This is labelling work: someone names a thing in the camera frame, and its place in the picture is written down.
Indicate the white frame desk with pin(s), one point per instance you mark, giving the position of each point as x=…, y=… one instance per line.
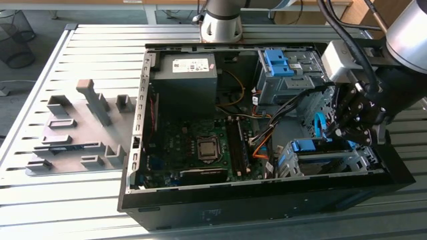
x=151, y=17

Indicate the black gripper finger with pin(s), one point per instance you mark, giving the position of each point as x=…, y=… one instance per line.
x=367, y=136
x=349, y=110

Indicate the silver disk bay cage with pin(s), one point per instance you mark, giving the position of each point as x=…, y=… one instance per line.
x=333, y=158

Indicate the black graphics card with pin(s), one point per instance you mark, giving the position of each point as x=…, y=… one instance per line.
x=203, y=175

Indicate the grey parts rack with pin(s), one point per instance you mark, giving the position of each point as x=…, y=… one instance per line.
x=83, y=130

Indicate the blue plastic drive latch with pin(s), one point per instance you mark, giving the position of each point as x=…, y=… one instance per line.
x=277, y=67

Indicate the grey power supply unit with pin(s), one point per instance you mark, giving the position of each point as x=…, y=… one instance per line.
x=183, y=95

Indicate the black open PC case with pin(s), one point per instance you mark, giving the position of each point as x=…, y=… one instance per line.
x=233, y=210

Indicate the black RAM stick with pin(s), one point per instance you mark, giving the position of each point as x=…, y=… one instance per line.
x=243, y=147

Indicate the green motherboard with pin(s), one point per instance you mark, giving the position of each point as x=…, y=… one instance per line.
x=176, y=150

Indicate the silver optical drive cage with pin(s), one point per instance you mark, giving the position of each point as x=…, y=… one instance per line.
x=293, y=87

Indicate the CPU socket with silver CPU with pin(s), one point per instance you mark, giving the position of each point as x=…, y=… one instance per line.
x=207, y=148

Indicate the green RAM stick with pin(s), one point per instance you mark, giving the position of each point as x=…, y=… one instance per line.
x=64, y=148

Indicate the brown wooden cabinet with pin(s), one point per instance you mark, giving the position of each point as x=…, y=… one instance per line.
x=353, y=12

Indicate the hard disk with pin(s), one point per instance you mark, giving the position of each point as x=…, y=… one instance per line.
x=303, y=146

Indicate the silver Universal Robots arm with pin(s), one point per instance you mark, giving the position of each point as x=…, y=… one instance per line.
x=220, y=27

